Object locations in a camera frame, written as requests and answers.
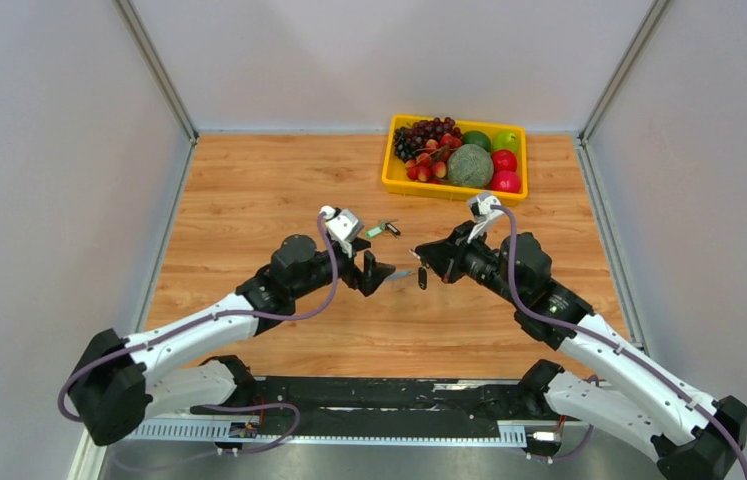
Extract green tag key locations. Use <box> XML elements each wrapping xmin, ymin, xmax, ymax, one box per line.
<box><xmin>365</xmin><ymin>224</ymin><xmax>388</xmax><ymax>239</ymax></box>

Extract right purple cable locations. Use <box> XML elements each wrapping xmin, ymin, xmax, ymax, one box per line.
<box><xmin>490</xmin><ymin>203</ymin><xmax>747</xmax><ymax>480</ymax></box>

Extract right aluminium corner post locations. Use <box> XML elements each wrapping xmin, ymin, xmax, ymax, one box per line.
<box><xmin>578</xmin><ymin>0</ymin><xmax>673</xmax><ymax>145</ymax></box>

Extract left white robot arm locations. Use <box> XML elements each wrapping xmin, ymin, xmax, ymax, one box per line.
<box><xmin>57</xmin><ymin>235</ymin><xmax>396</xmax><ymax>446</ymax></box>

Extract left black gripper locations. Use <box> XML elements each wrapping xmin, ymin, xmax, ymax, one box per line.
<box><xmin>291</xmin><ymin>238</ymin><xmax>396</xmax><ymax>301</ymax></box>

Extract red cherries cluster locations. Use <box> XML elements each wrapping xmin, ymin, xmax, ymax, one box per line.
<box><xmin>396</xmin><ymin>133</ymin><xmax>463</xmax><ymax>184</ymax></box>

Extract upper red apple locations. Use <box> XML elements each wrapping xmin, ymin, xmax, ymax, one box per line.
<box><xmin>491</xmin><ymin>149</ymin><xmax>519</xmax><ymax>172</ymax></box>

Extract red apple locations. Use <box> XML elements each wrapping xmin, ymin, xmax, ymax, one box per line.
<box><xmin>491</xmin><ymin>149</ymin><xmax>519</xmax><ymax>172</ymax></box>
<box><xmin>488</xmin><ymin>170</ymin><xmax>522</xmax><ymax>194</ymax></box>

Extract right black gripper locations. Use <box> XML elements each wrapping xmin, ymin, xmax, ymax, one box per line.
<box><xmin>414</xmin><ymin>221</ymin><xmax>523</xmax><ymax>307</ymax></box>

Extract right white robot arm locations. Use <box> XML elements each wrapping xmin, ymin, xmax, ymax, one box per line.
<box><xmin>413</xmin><ymin>221</ymin><xmax>747</xmax><ymax>479</ymax></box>

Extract dark purple grape bunch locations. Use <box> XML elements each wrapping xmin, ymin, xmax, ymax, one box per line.
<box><xmin>391</xmin><ymin>117</ymin><xmax>463</xmax><ymax>162</ymax></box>

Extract black tagged key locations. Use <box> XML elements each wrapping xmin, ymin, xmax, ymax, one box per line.
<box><xmin>417</xmin><ymin>266</ymin><xmax>428</xmax><ymax>290</ymax></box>

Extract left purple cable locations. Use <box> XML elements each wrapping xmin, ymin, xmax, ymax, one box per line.
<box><xmin>57</xmin><ymin>210</ymin><xmax>342</xmax><ymax>458</ymax></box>

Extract left aluminium corner post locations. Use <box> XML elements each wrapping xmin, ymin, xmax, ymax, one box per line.
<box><xmin>113</xmin><ymin>0</ymin><xmax>199</xmax><ymax>145</ymax></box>

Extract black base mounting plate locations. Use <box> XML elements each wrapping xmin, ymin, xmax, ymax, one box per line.
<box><xmin>224</xmin><ymin>376</ymin><xmax>559</xmax><ymax>439</ymax></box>

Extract dark green lime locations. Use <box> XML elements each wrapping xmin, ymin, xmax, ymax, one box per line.
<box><xmin>461</xmin><ymin>130</ymin><xmax>492</xmax><ymax>152</ymax></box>

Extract large keyring with small rings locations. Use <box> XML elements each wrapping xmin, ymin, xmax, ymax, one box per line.
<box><xmin>386</xmin><ymin>269</ymin><xmax>416</xmax><ymax>281</ymax></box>

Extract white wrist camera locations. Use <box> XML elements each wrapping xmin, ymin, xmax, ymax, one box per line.
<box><xmin>467</xmin><ymin>191</ymin><xmax>503</xmax><ymax>243</ymax></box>
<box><xmin>320</xmin><ymin>205</ymin><xmax>363</xmax><ymax>258</ymax></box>

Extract purple cable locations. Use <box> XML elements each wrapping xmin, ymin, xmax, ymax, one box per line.
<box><xmin>490</xmin><ymin>203</ymin><xmax>747</xmax><ymax>480</ymax></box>
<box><xmin>57</xmin><ymin>210</ymin><xmax>342</xmax><ymax>458</ymax></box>

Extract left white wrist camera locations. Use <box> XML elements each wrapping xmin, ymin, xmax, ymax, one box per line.
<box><xmin>320</xmin><ymin>205</ymin><xmax>363</xmax><ymax>258</ymax></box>

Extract yellow plastic fruit tray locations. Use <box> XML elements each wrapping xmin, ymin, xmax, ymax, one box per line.
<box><xmin>381</xmin><ymin>114</ymin><xmax>528</xmax><ymax>206</ymax></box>

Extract green netted melon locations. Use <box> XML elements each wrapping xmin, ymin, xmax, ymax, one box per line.
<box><xmin>447</xmin><ymin>144</ymin><xmax>494</xmax><ymax>189</ymax></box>

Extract aluminium front rail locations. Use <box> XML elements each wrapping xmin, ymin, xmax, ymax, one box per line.
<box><xmin>68</xmin><ymin>372</ymin><xmax>679</xmax><ymax>480</ymax></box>

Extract aluminium corner post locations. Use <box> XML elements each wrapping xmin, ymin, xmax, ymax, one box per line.
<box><xmin>578</xmin><ymin>0</ymin><xmax>673</xmax><ymax>145</ymax></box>
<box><xmin>113</xmin><ymin>0</ymin><xmax>199</xmax><ymax>145</ymax></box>

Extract lower red apple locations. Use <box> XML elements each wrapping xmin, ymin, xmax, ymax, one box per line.
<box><xmin>488</xmin><ymin>170</ymin><xmax>522</xmax><ymax>194</ymax></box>

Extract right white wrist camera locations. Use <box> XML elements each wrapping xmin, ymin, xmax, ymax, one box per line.
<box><xmin>467</xmin><ymin>191</ymin><xmax>503</xmax><ymax>243</ymax></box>

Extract light green apple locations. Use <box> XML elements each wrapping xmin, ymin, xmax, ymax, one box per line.
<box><xmin>492</xmin><ymin>130</ymin><xmax>522</xmax><ymax>153</ymax></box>

